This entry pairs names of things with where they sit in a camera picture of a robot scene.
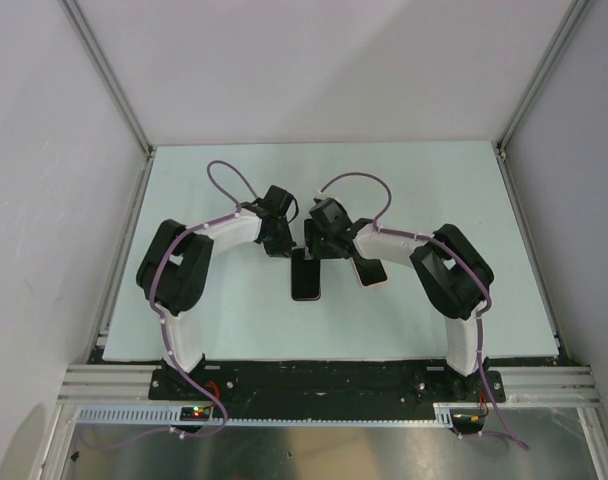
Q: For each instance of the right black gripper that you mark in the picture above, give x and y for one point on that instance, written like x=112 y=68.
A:
x=311 y=234

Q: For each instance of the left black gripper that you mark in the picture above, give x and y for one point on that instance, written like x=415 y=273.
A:
x=284 y=249

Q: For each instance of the small black phone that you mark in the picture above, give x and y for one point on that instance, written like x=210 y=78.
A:
x=305 y=277

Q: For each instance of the black phone case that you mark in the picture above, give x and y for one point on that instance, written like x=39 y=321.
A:
x=305 y=299

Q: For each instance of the black smartphone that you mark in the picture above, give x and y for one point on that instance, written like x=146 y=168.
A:
x=371 y=272

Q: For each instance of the pink phone case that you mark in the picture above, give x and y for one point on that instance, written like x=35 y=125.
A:
x=374 y=283

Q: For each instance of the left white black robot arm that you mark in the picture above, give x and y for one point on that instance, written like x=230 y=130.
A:
x=174 y=270

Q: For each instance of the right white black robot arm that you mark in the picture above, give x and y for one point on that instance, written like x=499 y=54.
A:
x=454 y=276

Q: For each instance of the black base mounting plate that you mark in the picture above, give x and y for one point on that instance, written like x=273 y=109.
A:
x=319 y=390

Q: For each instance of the left controller board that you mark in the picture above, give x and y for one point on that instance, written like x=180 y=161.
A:
x=195 y=413

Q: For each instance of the controller board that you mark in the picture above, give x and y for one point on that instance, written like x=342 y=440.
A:
x=195 y=413
x=468 y=423

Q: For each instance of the right controller board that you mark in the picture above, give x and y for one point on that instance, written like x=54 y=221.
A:
x=468 y=423

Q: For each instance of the aluminium front frame rail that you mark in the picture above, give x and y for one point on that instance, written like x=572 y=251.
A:
x=537 y=387

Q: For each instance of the left aluminium corner post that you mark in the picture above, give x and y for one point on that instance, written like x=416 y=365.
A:
x=89 y=41

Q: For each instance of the aluminium corner post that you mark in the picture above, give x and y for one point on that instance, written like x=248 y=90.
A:
x=552 y=56
x=89 y=41

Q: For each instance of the right aluminium corner post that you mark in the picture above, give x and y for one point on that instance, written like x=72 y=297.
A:
x=552 y=56

